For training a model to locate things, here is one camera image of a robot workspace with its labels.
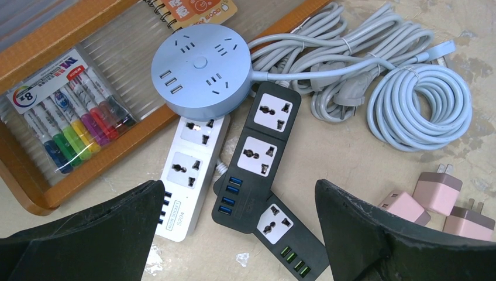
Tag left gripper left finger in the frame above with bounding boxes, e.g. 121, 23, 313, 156
1, 180, 165, 280

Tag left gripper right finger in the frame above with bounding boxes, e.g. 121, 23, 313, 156
315, 179, 495, 280

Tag pink plug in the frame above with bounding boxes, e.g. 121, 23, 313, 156
412, 164, 463, 216
378, 190, 431, 226
443, 198, 495, 241

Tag black power strip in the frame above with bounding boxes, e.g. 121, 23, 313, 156
212, 82, 302, 234
213, 176, 330, 281

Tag white power strip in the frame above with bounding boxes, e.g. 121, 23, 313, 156
155, 115, 230, 242

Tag round blue power hub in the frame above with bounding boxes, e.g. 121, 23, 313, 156
151, 24, 253, 121

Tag colour marker pack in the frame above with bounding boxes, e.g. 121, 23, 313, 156
1, 45, 137, 177

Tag orange wooden rack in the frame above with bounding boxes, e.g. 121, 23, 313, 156
0, 0, 330, 217

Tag orange snack packet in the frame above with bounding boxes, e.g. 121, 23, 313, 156
145, 0, 237, 32

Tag coiled light blue cable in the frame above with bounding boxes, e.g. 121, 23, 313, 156
247, 39, 474, 153

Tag grey cable left bundle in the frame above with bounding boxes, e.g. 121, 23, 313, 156
247, 2, 350, 94

